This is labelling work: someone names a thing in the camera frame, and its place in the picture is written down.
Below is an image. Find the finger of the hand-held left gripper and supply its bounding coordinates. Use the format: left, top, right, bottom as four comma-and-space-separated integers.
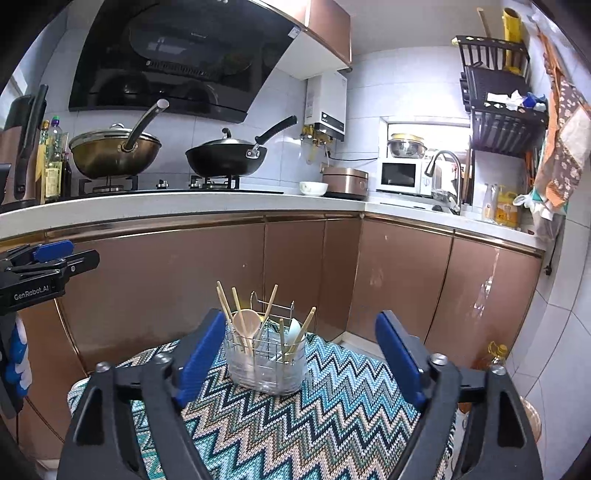
9, 249, 101, 280
0, 240, 75, 268

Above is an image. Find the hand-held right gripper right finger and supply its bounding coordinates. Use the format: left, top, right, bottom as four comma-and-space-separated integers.
374, 309, 539, 480

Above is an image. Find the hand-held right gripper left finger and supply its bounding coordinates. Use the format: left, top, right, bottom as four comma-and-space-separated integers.
56, 308, 228, 480

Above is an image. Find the clear utensil holder wire rack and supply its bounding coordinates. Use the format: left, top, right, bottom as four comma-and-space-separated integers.
223, 291, 308, 397

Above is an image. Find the light blue ceramic spoon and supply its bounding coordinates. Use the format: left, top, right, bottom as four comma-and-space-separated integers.
286, 318, 303, 352

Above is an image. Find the person's left hand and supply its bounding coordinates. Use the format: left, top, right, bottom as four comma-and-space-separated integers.
6, 318, 33, 398

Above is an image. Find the clear bottle purple cap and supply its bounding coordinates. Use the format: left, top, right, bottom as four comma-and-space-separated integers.
46, 115, 66, 204

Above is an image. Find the cooking oil bottle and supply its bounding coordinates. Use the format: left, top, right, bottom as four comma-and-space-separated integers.
473, 342, 509, 372

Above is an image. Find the zigzag patterned knit cloth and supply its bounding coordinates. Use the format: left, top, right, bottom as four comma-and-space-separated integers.
67, 332, 458, 480

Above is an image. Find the yellow oil bottle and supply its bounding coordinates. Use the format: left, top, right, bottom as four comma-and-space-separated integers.
39, 120, 51, 204

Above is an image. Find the dark tall appliance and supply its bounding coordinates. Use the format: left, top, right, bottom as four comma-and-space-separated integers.
0, 84, 49, 210

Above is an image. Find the bronze wok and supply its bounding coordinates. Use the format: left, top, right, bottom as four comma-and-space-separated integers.
69, 99, 171, 178

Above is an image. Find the black gas stove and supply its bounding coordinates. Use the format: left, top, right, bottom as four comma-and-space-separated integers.
76, 176, 284, 195

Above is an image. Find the glass wok lid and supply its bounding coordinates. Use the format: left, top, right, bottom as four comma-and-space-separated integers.
70, 124, 161, 151

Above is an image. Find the black wok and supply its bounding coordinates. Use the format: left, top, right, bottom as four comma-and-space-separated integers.
185, 115, 298, 177

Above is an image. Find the small clear bottle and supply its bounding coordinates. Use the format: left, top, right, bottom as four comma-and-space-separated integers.
482, 183, 498, 222

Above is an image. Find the white microwave oven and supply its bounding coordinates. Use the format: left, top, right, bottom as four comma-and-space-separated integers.
376, 158, 428, 195

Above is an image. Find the yellow detergent bottle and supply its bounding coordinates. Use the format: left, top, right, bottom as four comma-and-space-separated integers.
494, 186, 520, 227

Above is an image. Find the brown rice cooker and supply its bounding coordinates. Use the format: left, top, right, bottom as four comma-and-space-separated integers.
322, 167, 369, 200

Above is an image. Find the black wok lid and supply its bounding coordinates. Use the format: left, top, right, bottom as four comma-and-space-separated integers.
187, 128, 266, 151

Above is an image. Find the white plastic bag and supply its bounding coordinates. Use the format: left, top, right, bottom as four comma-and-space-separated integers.
512, 189, 561, 241

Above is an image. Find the metal kitchen faucet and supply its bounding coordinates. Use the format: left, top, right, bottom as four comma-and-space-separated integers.
425, 150, 462, 215

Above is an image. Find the metal mixing bowl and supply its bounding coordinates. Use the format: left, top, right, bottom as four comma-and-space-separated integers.
387, 134, 426, 159

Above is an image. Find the black range hood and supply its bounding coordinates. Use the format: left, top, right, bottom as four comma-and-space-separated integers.
68, 0, 308, 124

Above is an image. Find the black dish rack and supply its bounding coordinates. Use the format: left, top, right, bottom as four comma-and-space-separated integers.
455, 34, 550, 158

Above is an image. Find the white water heater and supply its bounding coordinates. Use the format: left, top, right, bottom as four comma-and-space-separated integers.
305, 71, 348, 141

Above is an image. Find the patterned hanging cloth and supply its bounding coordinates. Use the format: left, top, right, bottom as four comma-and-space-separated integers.
526, 28, 591, 213

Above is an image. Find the white crumpled rag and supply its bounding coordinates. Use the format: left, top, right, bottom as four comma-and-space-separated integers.
487, 91, 525, 110

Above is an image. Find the yellow roll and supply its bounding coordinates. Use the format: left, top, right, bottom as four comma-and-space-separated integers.
502, 7, 525, 72

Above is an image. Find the brown wall cabinet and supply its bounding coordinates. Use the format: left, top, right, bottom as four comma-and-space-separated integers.
277, 0, 354, 72

